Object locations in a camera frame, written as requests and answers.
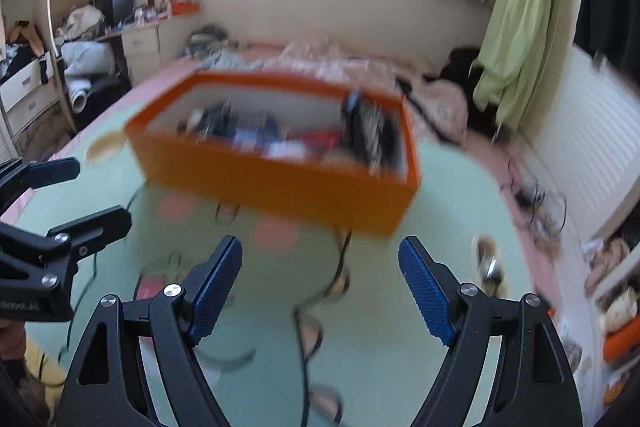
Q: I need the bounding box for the white drawer cabinet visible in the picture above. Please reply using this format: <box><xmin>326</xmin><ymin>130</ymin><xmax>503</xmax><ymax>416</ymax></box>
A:
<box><xmin>122</xmin><ymin>23</ymin><xmax>171</xmax><ymax>87</ymax></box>

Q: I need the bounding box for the small orange box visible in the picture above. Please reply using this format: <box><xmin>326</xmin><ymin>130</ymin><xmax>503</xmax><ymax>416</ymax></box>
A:
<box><xmin>170</xmin><ymin>0</ymin><xmax>200</xmax><ymax>16</ymax></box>

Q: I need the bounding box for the cream oval table tray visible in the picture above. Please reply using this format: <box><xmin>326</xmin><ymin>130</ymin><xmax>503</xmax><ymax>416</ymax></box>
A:
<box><xmin>472</xmin><ymin>235</ymin><xmax>506</xmax><ymax>297</ymax></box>

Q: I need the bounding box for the orange cardboard box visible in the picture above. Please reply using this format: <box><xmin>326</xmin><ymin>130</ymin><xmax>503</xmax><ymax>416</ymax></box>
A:
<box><xmin>125</xmin><ymin>72</ymin><xmax>421</xmax><ymax>236</ymax></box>

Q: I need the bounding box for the left hand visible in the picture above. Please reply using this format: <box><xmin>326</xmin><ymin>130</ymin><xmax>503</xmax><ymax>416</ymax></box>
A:
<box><xmin>0</xmin><ymin>320</ymin><xmax>26</xmax><ymax>360</ymax></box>

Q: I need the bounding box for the red crumpled packet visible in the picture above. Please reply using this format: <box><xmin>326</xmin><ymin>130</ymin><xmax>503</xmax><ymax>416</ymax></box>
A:
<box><xmin>286</xmin><ymin>128</ymin><xmax>343</xmax><ymax>154</ymax></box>

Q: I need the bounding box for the black charger cable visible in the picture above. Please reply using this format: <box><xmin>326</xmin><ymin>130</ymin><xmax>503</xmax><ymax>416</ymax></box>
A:
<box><xmin>502</xmin><ymin>158</ymin><xmax>569</xmax><ymax>241</ymax></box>

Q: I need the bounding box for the grey clothes pile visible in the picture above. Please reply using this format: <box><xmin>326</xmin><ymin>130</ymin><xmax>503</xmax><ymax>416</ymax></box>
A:
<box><xmin>181</xmin><ymin>25</ymin><xmax>250</xmax><ymax>69</ymax></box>

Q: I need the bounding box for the green hanging curtain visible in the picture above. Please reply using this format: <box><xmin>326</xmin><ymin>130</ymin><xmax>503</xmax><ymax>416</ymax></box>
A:
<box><xmin>473</xmin><ymin>0</ymin><xmax>553</xmax><ymax>131</ymax></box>

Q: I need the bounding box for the black clothes pile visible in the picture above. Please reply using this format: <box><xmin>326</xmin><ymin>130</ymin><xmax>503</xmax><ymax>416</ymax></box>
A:
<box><xmin>438</xmin><ymin>46</ymin><xmax>498</xmax><ymax>138</ymax></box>

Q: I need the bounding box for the orange bottle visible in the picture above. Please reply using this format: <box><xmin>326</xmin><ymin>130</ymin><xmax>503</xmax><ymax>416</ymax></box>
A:
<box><xmin>603</xmin><ymin>317</ymin><xmax>640</xmax><ymax>362</ymax></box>

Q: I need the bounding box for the pink floral blanket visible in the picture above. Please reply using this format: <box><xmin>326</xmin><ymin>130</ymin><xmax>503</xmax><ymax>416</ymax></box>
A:
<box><xmin>264</xmin><ymin>36</ymin><xmax>469</xmax><ymax>147</ymax></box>

